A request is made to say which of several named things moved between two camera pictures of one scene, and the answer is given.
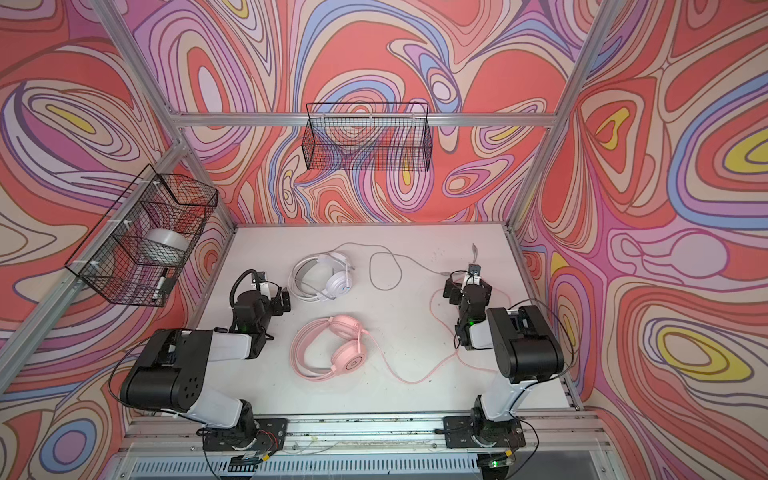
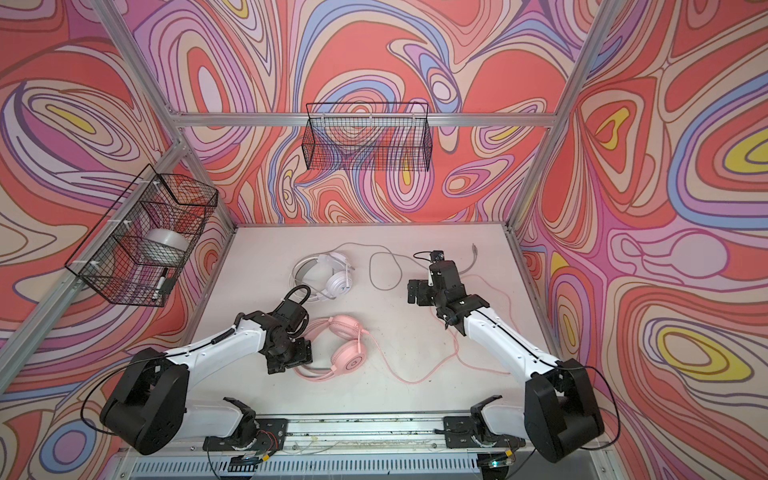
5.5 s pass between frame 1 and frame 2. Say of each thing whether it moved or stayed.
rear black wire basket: stayed
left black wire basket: stayed
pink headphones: stayed
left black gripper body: moved
